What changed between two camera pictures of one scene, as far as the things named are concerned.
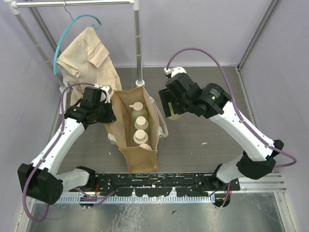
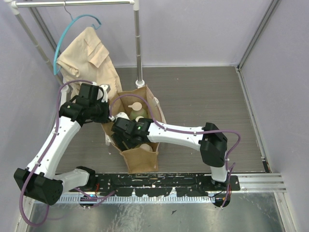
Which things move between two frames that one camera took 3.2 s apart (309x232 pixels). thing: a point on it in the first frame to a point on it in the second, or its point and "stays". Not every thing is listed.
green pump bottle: (138, 111) stays
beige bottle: (146, 146) stays
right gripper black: (166, 96) to (119, 139)
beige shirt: (86, 63) stays
